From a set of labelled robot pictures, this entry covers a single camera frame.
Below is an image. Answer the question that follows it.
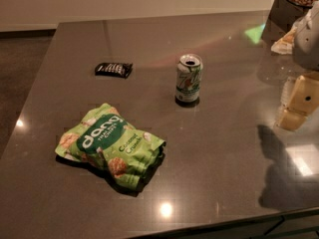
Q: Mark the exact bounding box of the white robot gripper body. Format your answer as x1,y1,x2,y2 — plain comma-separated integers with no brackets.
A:
293,2,319,71

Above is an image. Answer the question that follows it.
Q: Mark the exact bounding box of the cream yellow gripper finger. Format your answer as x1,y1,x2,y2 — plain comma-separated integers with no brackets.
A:
276,74,319,131

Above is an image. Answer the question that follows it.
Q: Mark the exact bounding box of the green white 7up can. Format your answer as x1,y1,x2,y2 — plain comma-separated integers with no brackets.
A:
175,54,203,105

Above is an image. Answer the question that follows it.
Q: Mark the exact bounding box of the dark box stand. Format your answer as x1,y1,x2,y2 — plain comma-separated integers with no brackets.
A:
261,0,308,45

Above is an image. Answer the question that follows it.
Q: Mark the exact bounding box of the black snack bar wrapper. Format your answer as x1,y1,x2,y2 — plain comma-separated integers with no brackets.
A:
95,63,133,79

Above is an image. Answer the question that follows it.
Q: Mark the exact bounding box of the green dang chips bag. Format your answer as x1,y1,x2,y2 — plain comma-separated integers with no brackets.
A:
55,104,165,191

